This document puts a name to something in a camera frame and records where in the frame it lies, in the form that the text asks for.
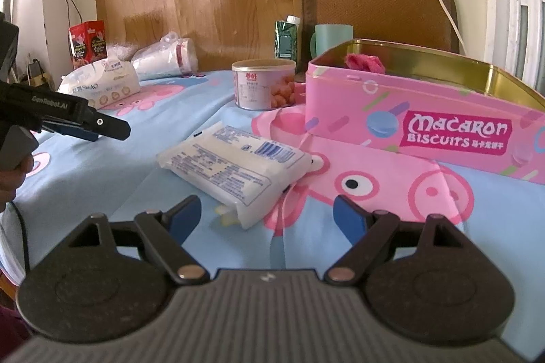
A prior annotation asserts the maroon sleeve forearm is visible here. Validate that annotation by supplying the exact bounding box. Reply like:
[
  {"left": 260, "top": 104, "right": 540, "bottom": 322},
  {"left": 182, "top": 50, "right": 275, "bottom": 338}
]
[{"left": 0, "top": 306, "right": 30, "bottom": 358}]

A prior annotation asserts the pink round food can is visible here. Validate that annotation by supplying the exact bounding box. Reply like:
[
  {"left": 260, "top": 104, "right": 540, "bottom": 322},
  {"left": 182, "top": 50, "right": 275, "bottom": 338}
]
[{"left": 232, "top": 58, "right": 297, "bottom": 111}]

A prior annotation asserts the green white drink carton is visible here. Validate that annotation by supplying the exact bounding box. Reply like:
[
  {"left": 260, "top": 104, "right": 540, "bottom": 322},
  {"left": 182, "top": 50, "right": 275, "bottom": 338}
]
[{"left": 274, "top": 15, "right": 300, "bottom": 62}]

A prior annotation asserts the person's left hand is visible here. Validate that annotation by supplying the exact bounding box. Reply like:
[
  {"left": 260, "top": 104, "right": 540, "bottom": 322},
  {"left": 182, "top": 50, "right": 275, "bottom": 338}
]
[{"left": 0, "top": 154, "right": 34, "bottom": 213}]

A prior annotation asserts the brown chair backrest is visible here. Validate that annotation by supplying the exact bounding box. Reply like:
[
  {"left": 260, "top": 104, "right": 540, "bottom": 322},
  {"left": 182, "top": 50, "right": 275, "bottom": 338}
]
[{"left": 297, "top": 0, "right": 460, "bottom": 72}]

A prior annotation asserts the pink cloth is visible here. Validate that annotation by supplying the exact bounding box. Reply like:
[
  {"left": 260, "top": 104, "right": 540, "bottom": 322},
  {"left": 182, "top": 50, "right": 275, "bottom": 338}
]
[{"left": 345, "top": 54, "right": 386, "bottom": 74}]

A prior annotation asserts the black cable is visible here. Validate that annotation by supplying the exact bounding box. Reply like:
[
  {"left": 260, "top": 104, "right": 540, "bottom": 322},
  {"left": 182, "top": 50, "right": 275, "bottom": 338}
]
[{"left": 7, "top": 199, "right": 32, "bottom": 274}]

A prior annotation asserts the white wipes pack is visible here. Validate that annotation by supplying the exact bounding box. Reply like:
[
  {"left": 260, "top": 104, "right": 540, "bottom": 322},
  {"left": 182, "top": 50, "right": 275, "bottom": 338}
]
[{"left": 157, "top": 122, "right": 312, "bottom": 229}]

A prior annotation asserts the light blue cartoon tablecloth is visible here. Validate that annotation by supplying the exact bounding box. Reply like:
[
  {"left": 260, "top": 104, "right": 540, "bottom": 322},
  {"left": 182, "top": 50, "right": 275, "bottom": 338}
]
[{"left": 1, "top": 71, "right": 544, "bottom": 358}]

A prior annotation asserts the white tissue pack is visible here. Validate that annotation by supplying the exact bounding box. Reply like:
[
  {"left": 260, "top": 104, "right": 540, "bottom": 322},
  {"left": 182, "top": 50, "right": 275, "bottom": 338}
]
[{"left": 57, "top": 58, "right": 140, "bottom": 109}]

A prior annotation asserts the white plastic bag bundle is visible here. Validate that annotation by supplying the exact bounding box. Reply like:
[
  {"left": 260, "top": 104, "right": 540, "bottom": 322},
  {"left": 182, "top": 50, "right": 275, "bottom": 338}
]
[{"left": 129, "top": 32, "right": 199, "bottom": 81}]

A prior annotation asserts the teal plastic mug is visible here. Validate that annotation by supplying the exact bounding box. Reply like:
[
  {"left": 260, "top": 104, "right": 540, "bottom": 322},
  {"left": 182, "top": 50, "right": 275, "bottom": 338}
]
[{"left": 309, "top": 24, "right": 354, "bottom": 58}]

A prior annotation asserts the red snack box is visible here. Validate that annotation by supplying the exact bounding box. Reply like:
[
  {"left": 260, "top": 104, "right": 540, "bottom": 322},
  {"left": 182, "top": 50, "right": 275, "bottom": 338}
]
[{"left": 68, "top": 20, "right": 107, "bottom": 70}]

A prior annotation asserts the pink macaron biscuit tin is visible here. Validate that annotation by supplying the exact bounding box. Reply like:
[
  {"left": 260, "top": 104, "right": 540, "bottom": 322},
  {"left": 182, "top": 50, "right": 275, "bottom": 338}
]
[{"left": 306, "top": 39, "right": 544, "bottom": 184}]

